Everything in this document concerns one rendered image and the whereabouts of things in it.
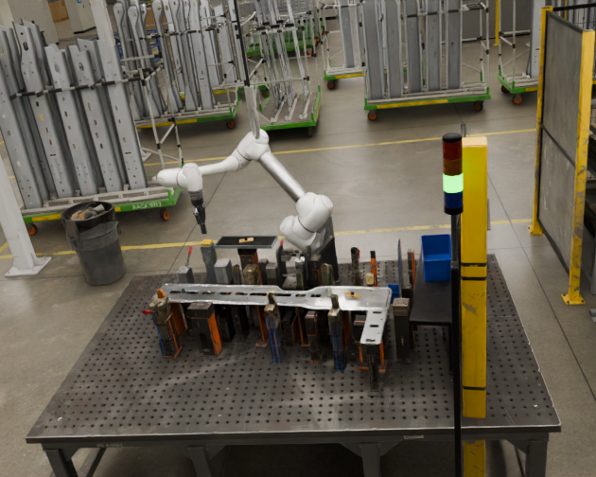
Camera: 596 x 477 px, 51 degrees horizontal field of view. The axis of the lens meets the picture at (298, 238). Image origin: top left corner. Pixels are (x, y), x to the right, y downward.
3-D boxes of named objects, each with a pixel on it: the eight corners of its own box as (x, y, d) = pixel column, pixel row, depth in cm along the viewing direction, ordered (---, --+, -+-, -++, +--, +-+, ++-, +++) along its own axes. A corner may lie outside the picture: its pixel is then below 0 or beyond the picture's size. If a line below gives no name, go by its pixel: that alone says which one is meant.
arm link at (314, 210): (320, 229, 408) (341, 207, 397) (309, 235, 394) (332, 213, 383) (243, 144, 416) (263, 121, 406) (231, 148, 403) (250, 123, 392)
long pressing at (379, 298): (147, 304, 356) (146, 302, 355) (164, 284, 375) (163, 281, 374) (388, 311, 317) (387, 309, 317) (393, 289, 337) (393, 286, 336)
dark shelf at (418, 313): (409, 325, 302) (409, 320, 301) (422, 240, 379) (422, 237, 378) (455, 326, 296) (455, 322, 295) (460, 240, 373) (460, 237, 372)
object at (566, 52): (586, 304, 470) (609, 29, 383) (566, 305, 472) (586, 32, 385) (541, 227, 589) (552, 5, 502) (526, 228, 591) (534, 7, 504)
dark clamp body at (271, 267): (270, 325, 372) (260, 270, 356) (276, 312, 384) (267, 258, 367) (287, 326, 369) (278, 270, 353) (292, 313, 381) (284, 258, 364)
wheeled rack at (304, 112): (317, 138, 933) (303, 16, 856) (253, 145, 946) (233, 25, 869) (324, 106, 1103) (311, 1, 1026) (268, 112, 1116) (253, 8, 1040)
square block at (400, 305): (395, 363, 325) (392, 305, 309) (397, 354, 332) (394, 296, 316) (411, 364, 322) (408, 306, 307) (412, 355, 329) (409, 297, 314)
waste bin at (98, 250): (71, 291, 593) (48, 223, 561) (94, 264, 640) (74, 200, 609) (121, 289, 585) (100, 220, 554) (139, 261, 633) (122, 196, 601)
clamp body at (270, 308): (268, 364, 338) (258, 310, 323) (274, 350, 349) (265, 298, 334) (284, 365, 336) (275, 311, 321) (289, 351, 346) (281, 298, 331)
